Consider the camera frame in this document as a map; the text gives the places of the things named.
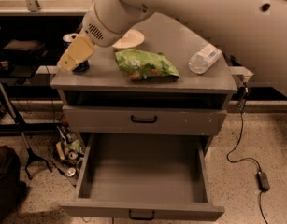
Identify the black metal stand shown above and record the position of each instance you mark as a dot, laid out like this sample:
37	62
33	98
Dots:
19	122

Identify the black bag on floor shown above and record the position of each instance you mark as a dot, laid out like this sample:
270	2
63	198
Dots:
12	190

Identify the pile of cans and clutter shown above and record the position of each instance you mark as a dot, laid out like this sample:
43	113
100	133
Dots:
69	149

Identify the closed grey upper drawer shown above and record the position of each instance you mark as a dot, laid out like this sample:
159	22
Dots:
89	119

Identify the clear plastic water bottle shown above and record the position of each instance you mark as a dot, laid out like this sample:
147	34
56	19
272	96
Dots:
200	62

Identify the black box on shelf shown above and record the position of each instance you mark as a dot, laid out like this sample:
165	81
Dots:
27	49

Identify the black power adapter with cable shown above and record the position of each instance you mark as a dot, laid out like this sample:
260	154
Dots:
261	176

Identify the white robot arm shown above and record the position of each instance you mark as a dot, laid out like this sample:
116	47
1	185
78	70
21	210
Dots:
253	31

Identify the green chip bag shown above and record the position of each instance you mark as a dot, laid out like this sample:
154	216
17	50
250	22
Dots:
139	65

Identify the blue pepsi can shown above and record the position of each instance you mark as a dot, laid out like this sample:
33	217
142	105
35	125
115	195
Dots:
76	53

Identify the grey drawer cabinet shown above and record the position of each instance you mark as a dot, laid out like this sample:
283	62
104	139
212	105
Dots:
105	86

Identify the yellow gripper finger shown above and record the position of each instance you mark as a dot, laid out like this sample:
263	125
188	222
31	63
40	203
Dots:
67	39

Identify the open grey lower drawer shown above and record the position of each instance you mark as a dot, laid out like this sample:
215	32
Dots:
143	177

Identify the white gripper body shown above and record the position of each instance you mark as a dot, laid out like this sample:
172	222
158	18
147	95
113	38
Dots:
98	28

